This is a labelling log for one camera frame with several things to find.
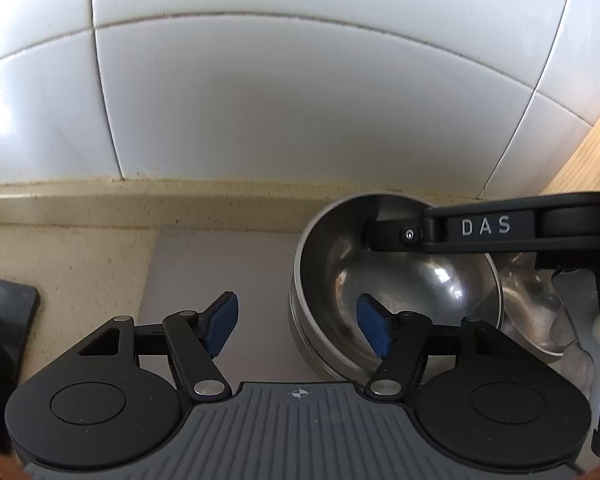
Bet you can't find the person's right hand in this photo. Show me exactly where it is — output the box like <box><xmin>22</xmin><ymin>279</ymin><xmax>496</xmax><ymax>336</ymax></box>
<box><xmin>550</xmin><ymin>271</ymin><xmax>600</xmax><ymax>392</ymax></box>

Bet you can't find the wooden knife block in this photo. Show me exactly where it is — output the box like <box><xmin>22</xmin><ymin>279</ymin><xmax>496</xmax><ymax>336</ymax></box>
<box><xmin>544</xmin><ymin>102</ymin><xmax>600</xmax><ymax>197</ymax></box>

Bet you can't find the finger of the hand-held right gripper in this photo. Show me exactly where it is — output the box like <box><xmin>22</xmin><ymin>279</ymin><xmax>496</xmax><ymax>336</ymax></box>
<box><xmin>362</xmin><ymin>214</ymin><xmax>431</xmax><ymax>254</ymax></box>

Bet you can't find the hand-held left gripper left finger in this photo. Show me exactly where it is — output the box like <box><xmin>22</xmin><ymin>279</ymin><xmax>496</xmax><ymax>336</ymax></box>
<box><xmin>72</xmin><ymin>291</ymin><xmax>240</xmax><ymax>403</ymax></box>

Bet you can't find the black gas stove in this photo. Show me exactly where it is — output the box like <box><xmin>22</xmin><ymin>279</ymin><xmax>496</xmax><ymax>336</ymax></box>
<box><xmin>0</xmin><ymin>274</ymin><xmax>41</xmax><ymax>461</ymax></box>

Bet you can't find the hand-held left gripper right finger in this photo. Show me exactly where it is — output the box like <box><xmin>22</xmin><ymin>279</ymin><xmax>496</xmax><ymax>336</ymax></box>
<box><xmin>356</xmin><ymin>292</ymin><xmax>519</xmax><ymax>402</ymax></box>

